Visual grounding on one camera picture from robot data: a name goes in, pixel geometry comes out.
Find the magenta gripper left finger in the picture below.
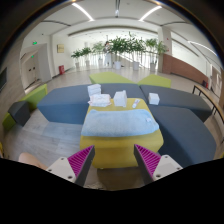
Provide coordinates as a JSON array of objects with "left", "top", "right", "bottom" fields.
[{"left": 47, "top": 145, "right": 95, "bottom": 187}]

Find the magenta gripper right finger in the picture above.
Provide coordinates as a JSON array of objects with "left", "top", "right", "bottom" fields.
[{"left": 134, "top": 144, "right": 182, "bottom": 185}]

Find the light blue towel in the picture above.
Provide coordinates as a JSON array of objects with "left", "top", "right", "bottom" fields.
[{"left": 81, "top": 109, "right": 159, "bottom": 137}]

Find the white folded towel right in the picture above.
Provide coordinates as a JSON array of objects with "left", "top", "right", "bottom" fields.
[{"left": 148, "top": 93, "right": 160, "bottom": 105}]

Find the white folded towel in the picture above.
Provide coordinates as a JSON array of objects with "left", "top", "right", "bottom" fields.
[
  {"left": 148, "top": 93, "right": 160, "bottom": 105},
  {"left": 113, "top": 90, "right": 127, "bottom": 107}
]

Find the crumpled white patterned towel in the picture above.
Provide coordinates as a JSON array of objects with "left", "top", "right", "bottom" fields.
[{"left": 89, "top": 94, "right": 111, "bottom": 107}]

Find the white folded towel centre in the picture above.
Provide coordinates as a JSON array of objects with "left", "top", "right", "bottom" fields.
[{"left": 113, "top": 90, "right": 127, "bottom": 107}]

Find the yellow ottoman seat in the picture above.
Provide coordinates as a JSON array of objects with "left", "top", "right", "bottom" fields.
[{"left": 80, "top": 98, "right": 164, "bottom": 169}]

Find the blue-grey front right sofa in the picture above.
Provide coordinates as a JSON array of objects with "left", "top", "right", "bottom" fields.
[{"left": 149, "top": 105, "right": 216, "bottom": 168}]

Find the blue-grey left sofa section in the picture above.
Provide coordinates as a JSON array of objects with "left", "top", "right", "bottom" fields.
[{"left": 37, "top": 83, "right": 146, "bottom": 124}]

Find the blue-grey sofa section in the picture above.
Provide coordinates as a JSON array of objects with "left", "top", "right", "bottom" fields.
[
  {"left": 140, "top": 85, "right": 212, "bottom": 122},
  {"left": 37, "top": 83, "right": 146, "bottom": 124}
]

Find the small white tube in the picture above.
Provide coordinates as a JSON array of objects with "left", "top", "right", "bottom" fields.
[{"left": 132, "top": 99, "right": 140, "bottom": 109}]

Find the blue-grey right sofa section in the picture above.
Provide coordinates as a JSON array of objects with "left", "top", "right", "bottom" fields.
[{"left": 140, "top": 85, "right": 212, "bottom": 122}]

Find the stack of white folded towels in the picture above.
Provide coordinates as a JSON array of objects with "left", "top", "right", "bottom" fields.
[{"left": 87, "top": 84, "right": 101, "bottom": 96}]

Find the dark grey cube stool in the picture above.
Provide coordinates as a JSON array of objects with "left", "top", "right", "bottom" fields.
[{"left": 8, "top": 101, "right": 30, "bottom": 126}]

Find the lime green bench left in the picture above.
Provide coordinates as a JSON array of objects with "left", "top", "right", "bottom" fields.
[{"left": 2, "top": 84, "right": 48, "bottom": 130}]

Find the lime green right ottoman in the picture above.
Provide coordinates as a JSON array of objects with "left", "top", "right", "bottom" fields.
[{"left": 138, "top": 74, "right": 171, "bottom": 88}]

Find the lime green ottoman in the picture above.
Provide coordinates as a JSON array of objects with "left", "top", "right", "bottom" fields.
[
  {"left": 89, "top": 72, "right": 133, "bottom": 84},
  {"left": 138, "top": 74, "right": 171, "bottom": 88}
]

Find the wooden black-framed table right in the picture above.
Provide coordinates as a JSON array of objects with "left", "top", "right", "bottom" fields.
[{"left": 192, "top": 85, "right": 224, "bottom": 123}]

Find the lime green left ottoman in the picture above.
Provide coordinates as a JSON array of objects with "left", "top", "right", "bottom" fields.
[{"left": 89, "top": 72, "right": 133, "bottom": 84}]

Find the red fire extinguisher box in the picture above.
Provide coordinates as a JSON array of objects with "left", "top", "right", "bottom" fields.
[{"left": 59, "top": 65, "right": 65, "bottom": 75}]

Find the potted plant far left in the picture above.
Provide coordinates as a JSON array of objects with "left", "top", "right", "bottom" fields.
[{"left": 71, "top": 50, "right": 82, "bottom": 69}]

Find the potted plant centre right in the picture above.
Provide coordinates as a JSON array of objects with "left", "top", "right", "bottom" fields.
[{"left": 128, "top": 33, "right": 145, "bottom": 71}]

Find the potted plant far right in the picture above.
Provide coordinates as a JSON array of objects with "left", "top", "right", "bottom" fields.
[{"left": 145, "top": 38, "right": 167, "bottom": 71}]

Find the large potted plant centre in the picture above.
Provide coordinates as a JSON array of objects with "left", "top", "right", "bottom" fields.
[{"left": 109, "top": 37, "right": 128, "bottom": 70}]

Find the yellow wall picture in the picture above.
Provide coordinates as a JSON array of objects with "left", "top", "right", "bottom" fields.
[{"left": 57, "top": 44, "right": 64, "bottom": 53}]

